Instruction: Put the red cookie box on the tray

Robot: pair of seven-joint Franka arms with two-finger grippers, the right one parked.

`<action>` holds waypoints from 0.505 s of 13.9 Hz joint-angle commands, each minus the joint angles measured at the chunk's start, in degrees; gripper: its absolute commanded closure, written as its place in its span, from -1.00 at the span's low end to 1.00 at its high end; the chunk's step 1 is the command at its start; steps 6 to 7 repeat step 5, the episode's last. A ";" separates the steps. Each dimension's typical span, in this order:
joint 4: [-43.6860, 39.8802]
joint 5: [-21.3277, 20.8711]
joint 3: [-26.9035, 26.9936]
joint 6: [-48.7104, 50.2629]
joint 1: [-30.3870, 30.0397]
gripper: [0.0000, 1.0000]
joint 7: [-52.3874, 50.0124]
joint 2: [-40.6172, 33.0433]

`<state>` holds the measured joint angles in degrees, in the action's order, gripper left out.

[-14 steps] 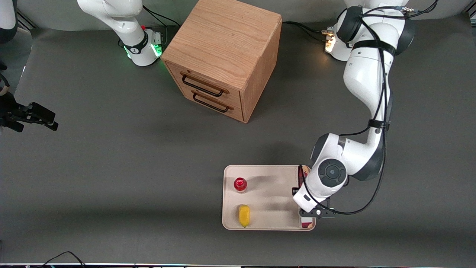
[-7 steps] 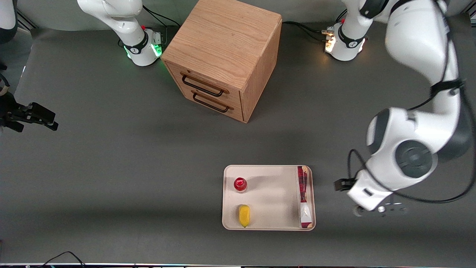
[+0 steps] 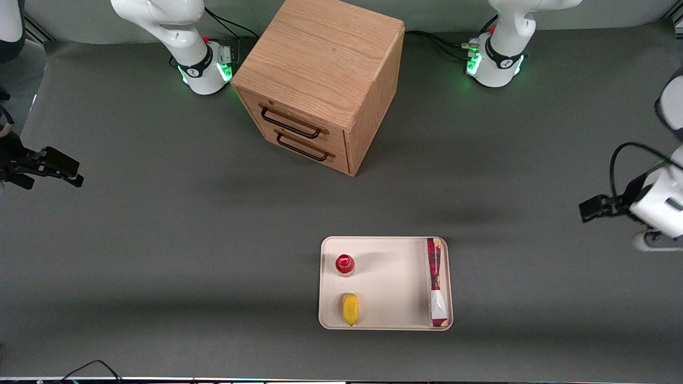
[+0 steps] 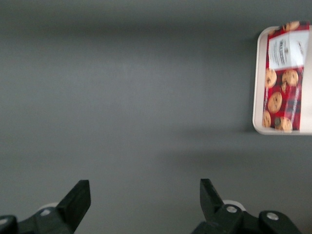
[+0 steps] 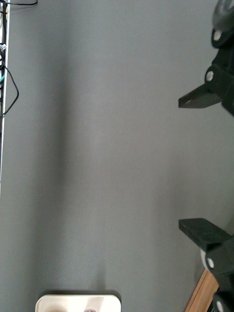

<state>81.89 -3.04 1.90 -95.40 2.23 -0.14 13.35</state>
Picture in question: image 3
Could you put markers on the wooden drawer cabinet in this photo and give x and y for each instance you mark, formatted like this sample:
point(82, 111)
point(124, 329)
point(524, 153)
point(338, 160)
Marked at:
point(320, 58)

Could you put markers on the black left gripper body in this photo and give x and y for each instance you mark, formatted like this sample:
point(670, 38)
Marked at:
point(622, 200)

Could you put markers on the beige plastic tray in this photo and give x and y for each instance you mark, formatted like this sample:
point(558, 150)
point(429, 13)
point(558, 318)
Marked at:
point(389, 288)

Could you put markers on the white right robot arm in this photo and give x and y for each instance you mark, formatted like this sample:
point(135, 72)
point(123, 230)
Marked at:
point(200, 72)

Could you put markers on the yellow lemon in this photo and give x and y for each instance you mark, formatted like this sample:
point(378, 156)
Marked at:
point(350, 309)

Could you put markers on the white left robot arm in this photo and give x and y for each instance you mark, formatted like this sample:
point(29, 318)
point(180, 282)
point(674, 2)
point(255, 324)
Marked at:
point(499, 66)

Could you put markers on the red tartan cookie box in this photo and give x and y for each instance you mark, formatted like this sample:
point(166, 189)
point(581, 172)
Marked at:
point(435, 272)

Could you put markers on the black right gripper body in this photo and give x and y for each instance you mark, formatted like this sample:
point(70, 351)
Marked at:
point(12, 161)

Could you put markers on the grey table mat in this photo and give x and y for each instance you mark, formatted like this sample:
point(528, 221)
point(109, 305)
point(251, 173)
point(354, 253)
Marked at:
point(160, 240)

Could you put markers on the red capped small bottle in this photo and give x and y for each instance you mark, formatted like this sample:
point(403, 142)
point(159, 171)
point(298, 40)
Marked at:
point(344, 264)

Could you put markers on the wooden drawer front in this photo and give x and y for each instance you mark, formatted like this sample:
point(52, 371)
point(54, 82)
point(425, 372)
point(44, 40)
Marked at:
point(336, 140)
point(341, 162)

